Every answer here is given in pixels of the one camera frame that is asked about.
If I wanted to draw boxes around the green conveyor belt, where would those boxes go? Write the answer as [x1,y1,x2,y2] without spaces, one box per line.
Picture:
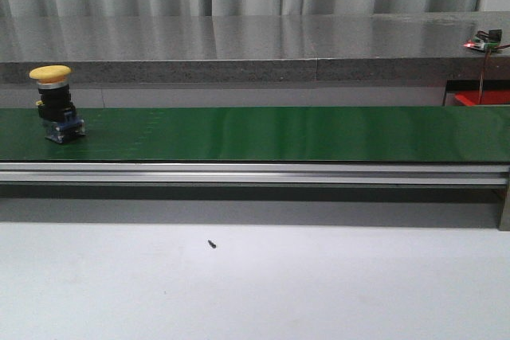
[1,106,509,163]

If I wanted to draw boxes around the grey stone counter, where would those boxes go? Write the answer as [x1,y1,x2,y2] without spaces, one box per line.
[1,12,509,84]

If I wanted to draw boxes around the red plastic tray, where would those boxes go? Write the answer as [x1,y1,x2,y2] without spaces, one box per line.
[454,90,510,107]

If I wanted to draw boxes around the small green circuit board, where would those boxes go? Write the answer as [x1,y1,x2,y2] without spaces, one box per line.
[463,29,502,53]

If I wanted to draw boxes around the aluminium conveyor frame rail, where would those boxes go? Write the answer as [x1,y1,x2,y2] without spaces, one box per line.
[1,162,509,187]

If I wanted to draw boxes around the grey metal support bracket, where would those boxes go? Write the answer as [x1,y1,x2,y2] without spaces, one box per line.
[493,180,510,232]

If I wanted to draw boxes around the red black wire pair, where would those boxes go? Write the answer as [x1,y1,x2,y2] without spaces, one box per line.
[475,41,510,106]

